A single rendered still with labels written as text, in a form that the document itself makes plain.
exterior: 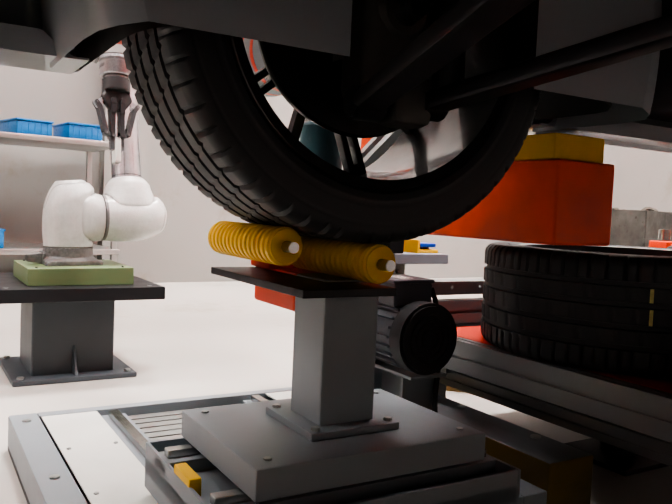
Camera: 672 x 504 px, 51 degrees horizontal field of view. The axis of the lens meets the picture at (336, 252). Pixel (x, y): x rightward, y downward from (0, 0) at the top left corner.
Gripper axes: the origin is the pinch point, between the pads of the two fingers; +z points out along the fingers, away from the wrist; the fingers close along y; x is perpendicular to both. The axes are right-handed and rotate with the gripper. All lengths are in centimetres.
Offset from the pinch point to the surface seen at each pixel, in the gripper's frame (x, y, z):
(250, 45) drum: 82, 7, -3
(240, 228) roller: 91, 15, 31
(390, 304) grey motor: 80, -27, 44
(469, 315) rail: 57, -78, 48
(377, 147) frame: 90, -15, 14
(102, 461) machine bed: 54, 24, 72
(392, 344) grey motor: 83, -24, 52
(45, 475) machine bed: 56, 35, 72
